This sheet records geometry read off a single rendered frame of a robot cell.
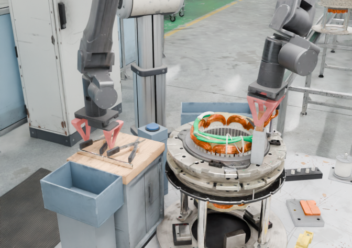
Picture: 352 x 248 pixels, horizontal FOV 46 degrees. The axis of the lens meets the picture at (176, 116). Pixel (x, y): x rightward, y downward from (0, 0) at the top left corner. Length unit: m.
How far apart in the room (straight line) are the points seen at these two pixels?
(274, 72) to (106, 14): 0.39
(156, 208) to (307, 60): 0.65
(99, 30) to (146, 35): 0.47
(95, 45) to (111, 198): 0.37
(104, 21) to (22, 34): 2.44
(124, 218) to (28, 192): 1.91
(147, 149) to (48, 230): 1.55
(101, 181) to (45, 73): 2.31
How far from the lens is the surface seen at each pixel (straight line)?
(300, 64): 0.88
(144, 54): 1.45
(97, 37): 0.99
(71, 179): 1.16
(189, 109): 1.47
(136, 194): 1.14
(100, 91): 0.99
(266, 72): 0.94
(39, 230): 2.64
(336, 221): 1.44
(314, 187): 1.59
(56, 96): 3.34
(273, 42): 0.93
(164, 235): 1.27
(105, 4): 0.94
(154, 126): 1.33
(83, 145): 1.15
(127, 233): 1.16
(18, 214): 2.80
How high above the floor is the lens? 1.63
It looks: 24 degrees down
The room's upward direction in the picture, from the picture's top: straight up
